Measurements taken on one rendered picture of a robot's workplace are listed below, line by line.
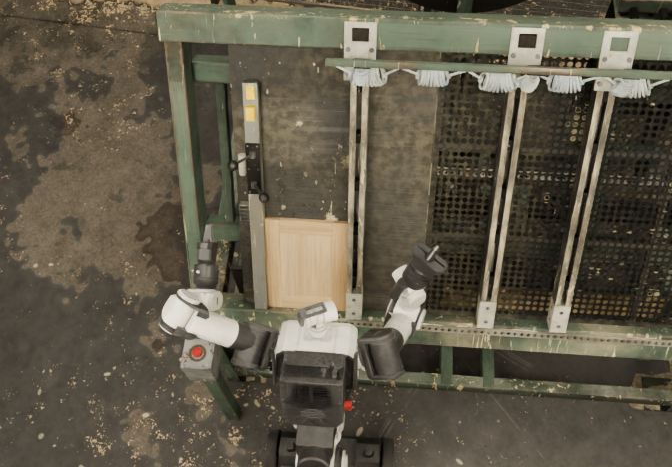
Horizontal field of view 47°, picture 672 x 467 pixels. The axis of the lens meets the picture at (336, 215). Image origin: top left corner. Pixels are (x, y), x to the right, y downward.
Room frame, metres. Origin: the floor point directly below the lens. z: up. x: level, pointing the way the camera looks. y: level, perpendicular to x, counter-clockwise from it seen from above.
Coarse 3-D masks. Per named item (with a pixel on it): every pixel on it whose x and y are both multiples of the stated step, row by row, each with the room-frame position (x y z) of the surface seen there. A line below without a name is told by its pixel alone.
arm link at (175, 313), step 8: (176, 296) 0.96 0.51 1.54; (168, 304) 0.94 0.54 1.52; (176, 304) 0.93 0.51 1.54; (184, 304) 0.92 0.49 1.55; (168, 312) 0.91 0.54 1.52; (176, 312) 0.91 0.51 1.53; (184, 312) 0.91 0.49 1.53; (192, 312) 0.91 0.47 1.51; (160, 320) 0.90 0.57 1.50; (168, 320) 0.89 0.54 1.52; (176, 320) 0.89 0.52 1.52; (184, 320) 0.89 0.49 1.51; (168, 328) 0.87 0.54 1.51
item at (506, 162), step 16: (512, 32) 1.56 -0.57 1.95; (528, 32) 1.56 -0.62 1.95; (544, 32) 1.55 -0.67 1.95; (512, 48) 1.54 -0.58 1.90; (528, 48) 1.53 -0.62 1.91; (512, 64) 1.51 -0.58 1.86; (528, 64) 1.50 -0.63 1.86; (528, 80) 1.42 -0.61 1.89; (512, 96) 1.48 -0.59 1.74; (512, 112) 1.47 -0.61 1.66; (512, 128) 1.44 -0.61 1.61; (512, 144) 1.39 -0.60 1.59; (496, 160) 1.40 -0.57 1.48; (512, 160) 1.36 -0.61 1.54; (496, 176) 1.35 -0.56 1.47; (512, 176) 1.33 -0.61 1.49; (496, 192) 1.30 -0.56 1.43; (512, 192) 1.30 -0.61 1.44; (496, 208) 1.27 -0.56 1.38; (496, 224) 1.24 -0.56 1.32; (496, 240) 1.20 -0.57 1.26; (496, 256) 1.17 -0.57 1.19; (496, 272) 1.13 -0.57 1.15; (480, 288) 1.12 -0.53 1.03; (496, 288) 1.09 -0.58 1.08; (480, 304) 1.06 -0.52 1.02; (480, 320) 1.02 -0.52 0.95
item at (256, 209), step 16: (256, 80) 1.65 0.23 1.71; (256, 96) 1.60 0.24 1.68; (256, 112) 1.57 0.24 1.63; (256, 128) 1.54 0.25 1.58; (256, 208) 1.39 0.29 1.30; (256, 224) 1.35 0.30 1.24; (256, 240) 1.32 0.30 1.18; (256, 256) 1.28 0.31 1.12; (256, 272) 1.24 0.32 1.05; (256, 288) 1.21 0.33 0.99; (256, 304) 1.17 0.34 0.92
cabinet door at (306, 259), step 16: (272, 224) 1.36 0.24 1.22; (288, 224) 1.35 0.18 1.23; (304, 224) 1.34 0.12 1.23; (320, 224) 1.34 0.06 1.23; (336, 224) 1.33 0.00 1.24; (272, 240) 1.32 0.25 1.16; (288, 240) 1.32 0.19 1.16; (304, 240) 1.31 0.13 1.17; (320, 240) 1.30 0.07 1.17; (336, 240) 1.29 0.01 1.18; (272, 256) 1.28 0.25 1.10; (288, 256) 1.28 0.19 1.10; (304, 256) 1.27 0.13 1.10; (320, 256) 1.27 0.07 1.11; (336, 256) 1.26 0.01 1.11; (272, 272) 1.25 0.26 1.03; (288, 272) 1.24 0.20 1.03; (304, 272) 1.24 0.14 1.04; (320, 272) 1.23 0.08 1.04; (336, 272) 1.22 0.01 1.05; (272, 288) 1.21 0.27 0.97; (288, 288) 1.20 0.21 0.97; (304, 288) 1.20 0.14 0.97; (320, 288) 1.19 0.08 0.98; (336, 288) 1.18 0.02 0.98; (272, 304) 1.17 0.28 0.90; (288, 304) 1.16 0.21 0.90; (304, 304) 1.16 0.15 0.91; (336, 304) 1.14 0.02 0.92
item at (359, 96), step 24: (360, 24) 1.63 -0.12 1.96; (360, 48) 1.59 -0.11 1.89; (360, 96) 1.56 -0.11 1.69; (360, 120) 1.52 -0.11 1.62; (360, 144) 1.47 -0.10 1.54; (360, 168) 1.40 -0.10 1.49; (360, 192) 1.36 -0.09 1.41; (360, 216) 1.31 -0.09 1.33; (360, 240) 1.26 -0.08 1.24; (360, 264) 1.20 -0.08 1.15; (360, 288) 1.15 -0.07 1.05; (360, 312) 1.09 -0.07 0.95
